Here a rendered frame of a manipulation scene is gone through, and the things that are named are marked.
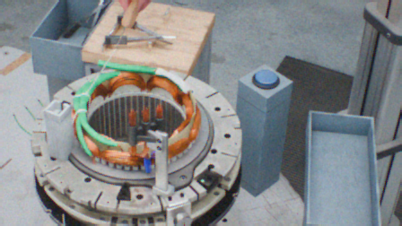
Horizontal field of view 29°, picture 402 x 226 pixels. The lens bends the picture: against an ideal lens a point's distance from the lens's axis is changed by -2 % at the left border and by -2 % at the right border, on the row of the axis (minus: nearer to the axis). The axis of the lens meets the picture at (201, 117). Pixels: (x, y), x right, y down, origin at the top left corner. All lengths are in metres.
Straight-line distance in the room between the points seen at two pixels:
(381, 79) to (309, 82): 1.69
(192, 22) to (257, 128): 0.24
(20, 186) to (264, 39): 1.91
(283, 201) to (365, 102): 0.26
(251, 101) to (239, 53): 1.81
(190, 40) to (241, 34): 1.89
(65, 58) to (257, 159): 0.40
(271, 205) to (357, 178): 0.31
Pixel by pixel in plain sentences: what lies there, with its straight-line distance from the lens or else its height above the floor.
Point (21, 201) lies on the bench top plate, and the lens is 1.53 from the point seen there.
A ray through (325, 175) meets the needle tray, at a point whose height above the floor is 1.03.
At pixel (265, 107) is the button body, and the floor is 1.01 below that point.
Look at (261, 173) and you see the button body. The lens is 1.49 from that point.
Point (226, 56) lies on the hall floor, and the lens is 3.17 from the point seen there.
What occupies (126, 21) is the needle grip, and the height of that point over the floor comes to 1.31.
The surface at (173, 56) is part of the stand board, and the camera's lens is 1.38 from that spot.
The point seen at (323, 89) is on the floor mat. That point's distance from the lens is 3.04.
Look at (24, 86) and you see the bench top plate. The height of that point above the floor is 0.78.
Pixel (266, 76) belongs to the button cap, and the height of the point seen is 1.04.
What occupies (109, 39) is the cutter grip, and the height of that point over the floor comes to 1.09.
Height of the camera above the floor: 1.89
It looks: 41 degrees down
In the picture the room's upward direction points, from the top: 3 degrees clockwise
